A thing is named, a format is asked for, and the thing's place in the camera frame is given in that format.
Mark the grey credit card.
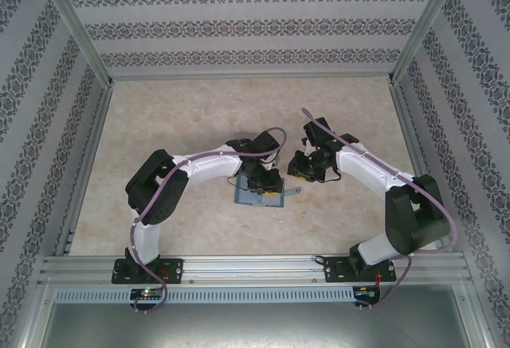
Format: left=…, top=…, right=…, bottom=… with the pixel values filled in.
left=258, top=194, right=284, bottom=208

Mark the blue card holder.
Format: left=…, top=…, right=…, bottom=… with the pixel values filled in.
left=233, top=174, right=302, bottom=209

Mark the grey metal front panel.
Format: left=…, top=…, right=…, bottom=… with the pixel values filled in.
left=39, top=302, right=479, bottom=348

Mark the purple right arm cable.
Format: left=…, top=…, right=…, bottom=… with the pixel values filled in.
left=301, top=108, right=459, bottom=311

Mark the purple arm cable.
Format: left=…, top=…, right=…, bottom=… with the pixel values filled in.
left=301, top=108, right=459, bottom=311
left=130, top=127, right=290, bottom=315

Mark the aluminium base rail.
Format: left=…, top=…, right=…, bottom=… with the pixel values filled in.
left=39, top=254, right=467, bottom=285

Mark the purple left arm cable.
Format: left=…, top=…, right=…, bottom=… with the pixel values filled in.
left=130, top=127, right=290, bottom=315

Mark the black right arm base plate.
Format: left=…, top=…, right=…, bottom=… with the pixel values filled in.
left=323, top=256, right=395, bottom=284

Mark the aluminium side rail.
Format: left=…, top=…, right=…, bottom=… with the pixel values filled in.
left=53, top=83, right=116, bottom=256
left=388, top=80, right=455, bottom=253

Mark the aluminium rear rail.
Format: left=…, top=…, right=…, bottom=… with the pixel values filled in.
left=109, top=72, right=394, bottom=83

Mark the grey slotted cable duct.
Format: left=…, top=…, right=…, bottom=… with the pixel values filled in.
left=53, top=287, right=355, bottom=303

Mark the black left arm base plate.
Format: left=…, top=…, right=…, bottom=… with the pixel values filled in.
left=112, top=258, right=184, bottom=285

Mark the aluminium frame post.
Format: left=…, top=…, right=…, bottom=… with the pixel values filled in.
left=388, top=0, right=467, bottom=85
left=33, top=0, right=115, bottom=86

